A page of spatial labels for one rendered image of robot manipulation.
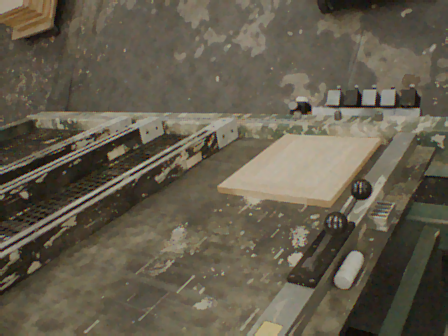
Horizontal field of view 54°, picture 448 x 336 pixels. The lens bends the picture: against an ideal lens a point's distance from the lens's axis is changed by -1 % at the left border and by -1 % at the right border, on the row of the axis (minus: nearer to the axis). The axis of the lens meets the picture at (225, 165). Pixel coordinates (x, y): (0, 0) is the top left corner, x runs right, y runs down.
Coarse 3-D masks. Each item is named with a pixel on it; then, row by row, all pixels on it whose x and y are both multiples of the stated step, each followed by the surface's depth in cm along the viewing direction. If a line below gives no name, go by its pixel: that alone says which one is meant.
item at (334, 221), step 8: (328, 216) 66; (336, 216) 65; (344, 216) 65; (328, 224) 65; (336, 224) 65; (344, 224) 65; (328, 232) 66; (336, 232) 65; (344, 232) 65; (328, 240) 68; (320, 248) 69; (312, 256) 71; (304, 264) 72; (312, 264) 71
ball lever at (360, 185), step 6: (360, 180) 74; (366, 180) 75; (354, 186) 74; (360, 186) 74; (366, 186) 74; (354, 192) 74; (360, 192) 74; (366, 192) 73; (354, 198) 76; (360, 198) 74; (366, 198) 74; (348, 204) 78; (354, 204) 77; (348, 210) 78
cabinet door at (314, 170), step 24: (288, 144) 137; (312, 144) 134; (336, 144) 131; (360, 144) 127; (264, 168) 123; (288, 168) 120; (312, 168) 118; (336, 168) 114; (360, 168) 115; (240, 192) 113; (264, 192) 109; (288, 192) 106; (312, 192) 104; (336, 192) 102
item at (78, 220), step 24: (192, 144) 136; (216, 144) 147; (144, 168) 125; (168, 168) 128; (96, 192) 112; (120, 192) 114; (144, 192) 121; (72, 216) 102; (96, 216) 108; (24, 240) 94; (48, 240) 97; (72, 240) 102; (0, 264) 88; (24, 264) 93; (0, 288) 88
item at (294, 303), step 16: (400, 144) 117; (416, 144) 123; (384, 160) 109; (400, 160) 109; (368, 176) 102; (384, 176) 101; (384, 192) 98; (368, 208) 89; (352, 240) 82; (336, 256) 76; (336, 272) 76; (288, 288) 70; (304, 288) 69; (320, 288) 71; (272, 304) 67; (288, 304) 66; (304, 304) 66; (272, 320) 64; (288, 320) 63; (304, 320) 66
